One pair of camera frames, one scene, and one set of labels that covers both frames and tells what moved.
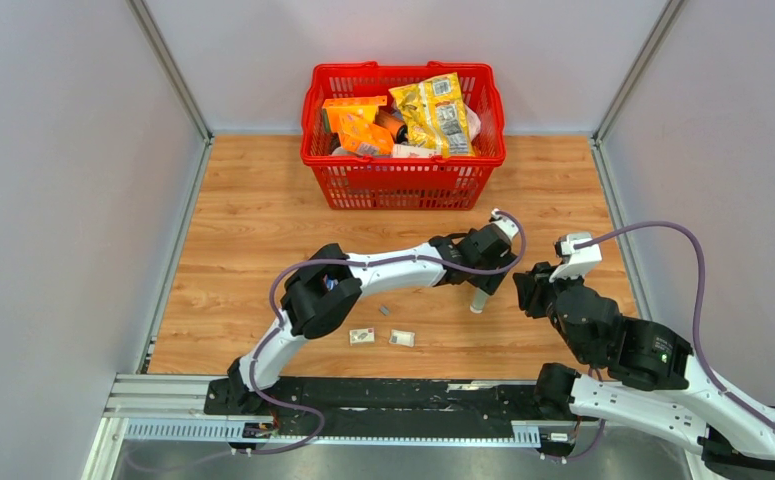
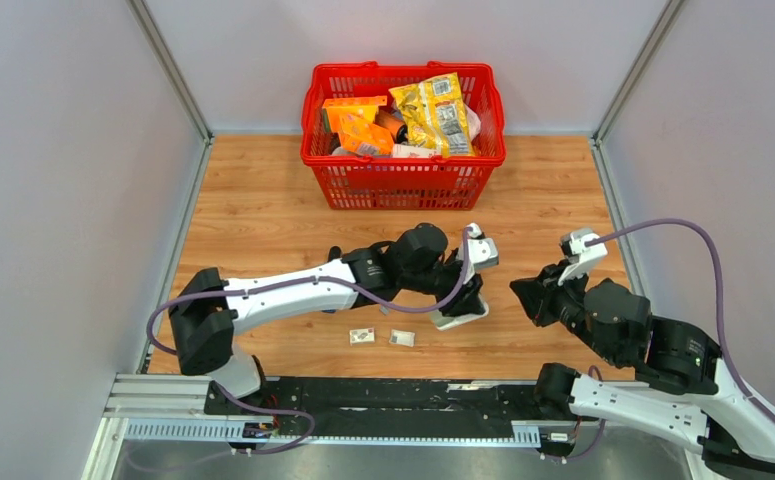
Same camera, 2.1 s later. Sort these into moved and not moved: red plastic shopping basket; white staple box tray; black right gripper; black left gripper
Moved: black left gripper
Not moved: red plastic shopping basket; white staple box tray; black right gripper
